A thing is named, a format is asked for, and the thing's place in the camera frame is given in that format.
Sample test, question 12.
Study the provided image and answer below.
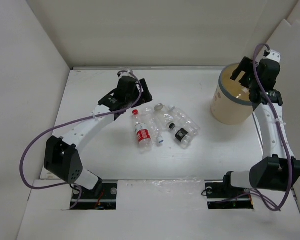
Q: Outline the blue cap clear bottle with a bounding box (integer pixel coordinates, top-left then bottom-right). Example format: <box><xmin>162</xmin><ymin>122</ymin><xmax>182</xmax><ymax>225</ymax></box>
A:
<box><xmin>142</xmin><ymin>107</ymin><xmax>164</xmax><ymax>146</ymax></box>

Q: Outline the red label plastic bottle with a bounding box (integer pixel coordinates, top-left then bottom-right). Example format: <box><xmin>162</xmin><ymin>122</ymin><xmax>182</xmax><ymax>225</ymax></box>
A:
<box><xmin>132</xmin><ymin>109</ymin><xmax>152</xmax><ymax>153</ymax></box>

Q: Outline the beige bin with grey rim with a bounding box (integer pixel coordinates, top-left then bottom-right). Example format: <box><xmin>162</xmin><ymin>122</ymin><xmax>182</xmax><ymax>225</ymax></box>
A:
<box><xmin>210</xmin><ymin>63</ymin><xmax>253</xmax><ymax>125</ymax></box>

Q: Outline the black label plastic bottle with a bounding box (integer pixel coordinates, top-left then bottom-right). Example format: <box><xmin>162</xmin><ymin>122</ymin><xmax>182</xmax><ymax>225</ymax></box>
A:
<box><xmin>166</xmin><ymin>122</ymin><xmax>194</xmax><ymax>149</ymax></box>

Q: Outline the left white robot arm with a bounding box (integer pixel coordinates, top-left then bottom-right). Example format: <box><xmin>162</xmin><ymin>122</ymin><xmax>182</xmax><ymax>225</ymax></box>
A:
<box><xmin>44</xmin><ymin>73</ymin><xmax>153</xmax><ymax>199</ymax></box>

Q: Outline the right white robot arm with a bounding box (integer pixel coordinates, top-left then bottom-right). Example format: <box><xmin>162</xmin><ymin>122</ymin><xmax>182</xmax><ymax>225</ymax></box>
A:
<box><xmin>221</xmin><ymin>57</ymin><xmax>300</xmax><ymax>197</ymax></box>

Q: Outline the clear ribbed plastic bottle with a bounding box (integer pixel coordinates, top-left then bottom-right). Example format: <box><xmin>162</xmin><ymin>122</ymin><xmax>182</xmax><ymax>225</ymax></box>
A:
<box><xmin>168</xmin><ymin>105</ymin><xmax>201</xmax><ymax>136</ymax></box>

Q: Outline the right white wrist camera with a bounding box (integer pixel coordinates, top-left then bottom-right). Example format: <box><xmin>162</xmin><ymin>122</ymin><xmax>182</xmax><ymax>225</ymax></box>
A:
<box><xmin>263</xmin><ymin>49</ymin><xmax>281</xmax><ymax>63</ymax></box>

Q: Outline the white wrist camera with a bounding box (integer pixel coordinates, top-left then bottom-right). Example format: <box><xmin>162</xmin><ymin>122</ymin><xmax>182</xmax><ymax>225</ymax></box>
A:
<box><xmin>263</xmin><ymin>49</ymin><xmax>281</xmax><ymax>63</ymax></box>
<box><xmin>117</xmin><ymin>69</ymin><xmax>136</xmax><ymax>78</ymax></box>

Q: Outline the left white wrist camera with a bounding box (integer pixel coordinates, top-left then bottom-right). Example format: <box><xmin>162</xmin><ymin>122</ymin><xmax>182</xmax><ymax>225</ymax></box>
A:
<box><xmin>117</xmin><ymin>69</ymin><xmax>136</xmax><ymax>78</ymax></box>

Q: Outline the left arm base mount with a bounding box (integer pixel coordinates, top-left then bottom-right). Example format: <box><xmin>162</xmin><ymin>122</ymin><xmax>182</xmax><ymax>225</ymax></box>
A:
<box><xmin>70</xmin><ymin>180</ymin><xmax>118</xmax><ymax>211</ymax></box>

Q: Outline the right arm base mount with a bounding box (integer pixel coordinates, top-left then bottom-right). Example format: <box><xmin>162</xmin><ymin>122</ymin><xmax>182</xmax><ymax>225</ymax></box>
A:
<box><xmin>201</xmin><ymin>175</ymin><xmax>254</xmax><ymax>210</ymax></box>

